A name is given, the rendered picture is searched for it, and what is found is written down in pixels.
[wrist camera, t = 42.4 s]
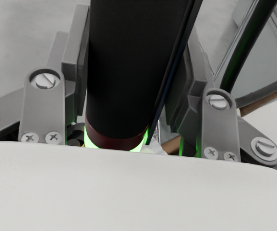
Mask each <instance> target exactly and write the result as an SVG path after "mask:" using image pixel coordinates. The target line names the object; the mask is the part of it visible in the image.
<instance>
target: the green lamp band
mask: <svg viewBox="0 0 277 231"><path fill-rule="evenodd" d="M143 141H144V139H143ZM143 141H142V142H141V144H140V145H139V146H138V147H136V148H135V149H133V150H131V151H133V152H140V150H141V147H142V144H143ZM84 142H85V146H86V147H87V148H98V147H96V146H95V145H93V144H92V143H91V141H90V140H89V138H88V136H87V134H86V131H85V133H84Z"/></svg>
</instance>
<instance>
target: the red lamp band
mask: <svg viewBox="0 0 277 231"><path fill-rule="evenodd" d="M148 125H149V123H148ZM148 125H147V127H146V129H145V130H144V131H143V132H142V133H140V134H139V135H137V136H135V137H132V138H128V139H113V138H109V137H106V136H104V135H102V134H100V133H98V132H97V131H95V130H94V129H93V128H92V126H91V125H90V123H89V122H88V119H87V116H86V111H85V131H86V133H87V136H88V137H89V139H90V140H91V141H92V142H93V143H94V144H95V145H96V146H98V147H99V148H101V149H112V150H122V151H129V150H131V149H133V148H135V147H137V146H138V145H139V144H140V143H141V142H142V141H143V139H144V137H145V135H146V131H147V128H148Z"/></svg>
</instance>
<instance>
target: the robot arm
mask: <svg viewBox="0 0 277 231"><path fill-rule="evenodd" d="M89 23H90V6H89V5H83V4H77V5H76V9H75V12H74V16H73V20H72V24H71V27H70V31H69V32H64V31H56V33H55V36H54V39H53V42H52V46H51V49H50V52H49V55H48V58H47V61H46V64H45V66H39V67H36V68H34V69H32V70H30V71H29V72H28V73H27V74H26V77H25V82H24V86H22V87H20V88H17V89H15V90H13V91H11V92H8V93H6V94H4V95H2V96H0V231H277V145H276V144H275V143H274V142H273V141H272V140H271V139H270V138H268V137H267V136H266V135H264V134H263V133H261V132H260V131H259V130H257V129H256V128H255V127H254V126H252V125H251V124H249V123H248V122H247V121H246V120H244V119H243V118H242V117H240V116H239V115H238V114H237V108H236V102H235V99H234V98H233V96H232V95H231V94H230V93H228V92H227V91H225V90H223V89H220V88H216V87H215V84H214V80H213V76H212V72H211V67H210V63H209V59H208V55H207V53H206V52H202V51H201V47H200V44H199V38H198V34H197V30H196V25H195V24H194V26H193V29H192V32H191V34H190V37H189V39H188V42H187V45H186V48H185V50H184V53H183V55H182V58H181V61H180V64H179V66H178V69H177V72H176V75H175V77H174V80H173V82H172V85H171V88H170V91H169V93H168V96H167V99H166V101H165V110H166V124H167V125H168V126H170V129H171V132H172V133H178V134H180V135H181V139H180V148H179V156H175V155H167V154H153V153H143V152H133V151H122V150H112V149H102V148H87V147H77V146H67V129H66V127H67V125H69V124H71V123H73V122H75V123H76V122H77V117H78V116H82V115H83V107H84V102H85V96H86V90H87V79H88V56H89Z"/></svg>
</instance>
